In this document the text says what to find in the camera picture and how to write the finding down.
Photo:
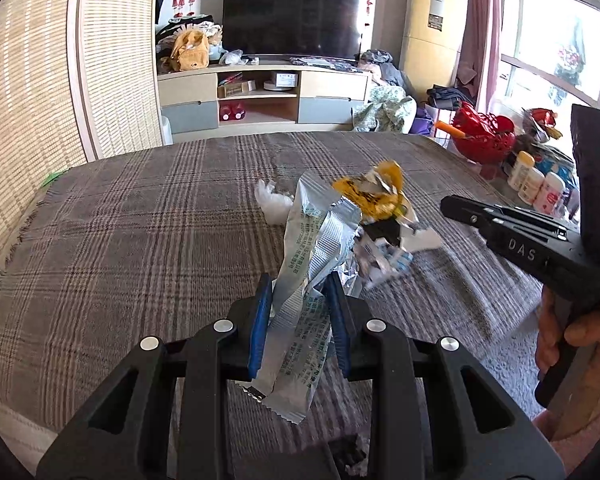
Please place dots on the pink window curtain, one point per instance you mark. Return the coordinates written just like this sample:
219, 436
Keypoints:
481, 51

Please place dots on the crumpled white plastic wrapper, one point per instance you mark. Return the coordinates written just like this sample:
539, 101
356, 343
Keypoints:
274, 206

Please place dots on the black flat screen television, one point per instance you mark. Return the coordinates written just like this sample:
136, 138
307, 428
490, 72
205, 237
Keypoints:
292, 27

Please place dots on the white pink powder bottle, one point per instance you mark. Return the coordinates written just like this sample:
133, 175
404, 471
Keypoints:
549, 194

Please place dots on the yellow cap lotion bottle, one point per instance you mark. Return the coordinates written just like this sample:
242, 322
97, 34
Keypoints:
523, 164

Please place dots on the bamboo folding screen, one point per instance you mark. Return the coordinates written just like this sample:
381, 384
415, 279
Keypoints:
77, 84

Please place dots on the brown plaid table cloth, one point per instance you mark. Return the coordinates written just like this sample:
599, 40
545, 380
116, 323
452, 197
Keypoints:
161, 242

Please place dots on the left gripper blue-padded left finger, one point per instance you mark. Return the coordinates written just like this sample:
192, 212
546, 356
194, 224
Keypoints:
160, 414

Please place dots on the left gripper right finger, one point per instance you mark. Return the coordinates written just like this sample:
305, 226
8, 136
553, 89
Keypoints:
436, 412

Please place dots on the red plastic toy basket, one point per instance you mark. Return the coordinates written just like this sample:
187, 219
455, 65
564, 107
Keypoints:
482, 138

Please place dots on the white cream bottle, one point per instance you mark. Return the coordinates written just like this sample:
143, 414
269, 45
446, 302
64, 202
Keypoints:
530, 186

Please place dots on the person right hand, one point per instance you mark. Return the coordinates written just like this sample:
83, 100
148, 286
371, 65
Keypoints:
582, 333

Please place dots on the silver foil snack wrapper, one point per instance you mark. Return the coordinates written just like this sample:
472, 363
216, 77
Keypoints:
319, 236

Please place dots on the yellow snack wrapper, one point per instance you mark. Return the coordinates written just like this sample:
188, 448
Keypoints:
378, 193

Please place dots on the yellow plush backpack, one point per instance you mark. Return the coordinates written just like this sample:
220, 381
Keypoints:
190, 51

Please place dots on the beige grey TV cabinet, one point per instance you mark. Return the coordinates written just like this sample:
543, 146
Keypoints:
277, 97

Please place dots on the cream standing air conditioner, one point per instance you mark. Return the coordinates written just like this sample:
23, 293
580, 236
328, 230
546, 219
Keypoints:
433, 37

